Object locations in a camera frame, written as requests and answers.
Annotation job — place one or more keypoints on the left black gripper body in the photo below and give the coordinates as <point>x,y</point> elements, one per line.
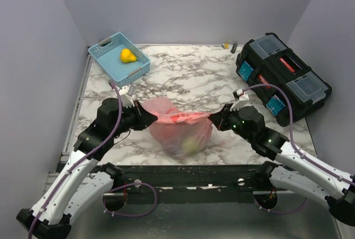
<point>128,120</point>

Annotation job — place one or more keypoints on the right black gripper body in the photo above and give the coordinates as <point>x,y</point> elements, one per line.
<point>233,122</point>

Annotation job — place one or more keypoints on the pink plastic bag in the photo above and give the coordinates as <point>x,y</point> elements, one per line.
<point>174,125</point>

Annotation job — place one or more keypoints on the green fake fruit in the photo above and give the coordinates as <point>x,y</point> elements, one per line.
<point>190,145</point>

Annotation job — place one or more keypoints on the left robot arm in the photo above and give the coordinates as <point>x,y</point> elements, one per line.
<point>53,215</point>

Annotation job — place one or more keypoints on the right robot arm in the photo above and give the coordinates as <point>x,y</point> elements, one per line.
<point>308,176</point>

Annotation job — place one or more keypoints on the yellow fake pear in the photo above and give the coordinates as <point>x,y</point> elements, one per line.
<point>127,56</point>

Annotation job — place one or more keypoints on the blue plastic basket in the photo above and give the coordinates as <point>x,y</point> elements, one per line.
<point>107,54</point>

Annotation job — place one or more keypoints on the black toolbox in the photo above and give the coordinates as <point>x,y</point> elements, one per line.
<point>286,85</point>

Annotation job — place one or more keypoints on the small yellow black object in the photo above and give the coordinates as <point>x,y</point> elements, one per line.
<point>232,47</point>

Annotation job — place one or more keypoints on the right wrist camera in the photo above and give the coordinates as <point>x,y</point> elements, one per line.
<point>241,99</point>

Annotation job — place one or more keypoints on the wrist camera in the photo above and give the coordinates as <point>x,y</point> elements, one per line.
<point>126,92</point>
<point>241,99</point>

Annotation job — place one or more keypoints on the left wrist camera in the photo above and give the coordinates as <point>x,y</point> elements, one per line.
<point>126,92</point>

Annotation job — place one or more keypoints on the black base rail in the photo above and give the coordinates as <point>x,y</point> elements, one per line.
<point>195,184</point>

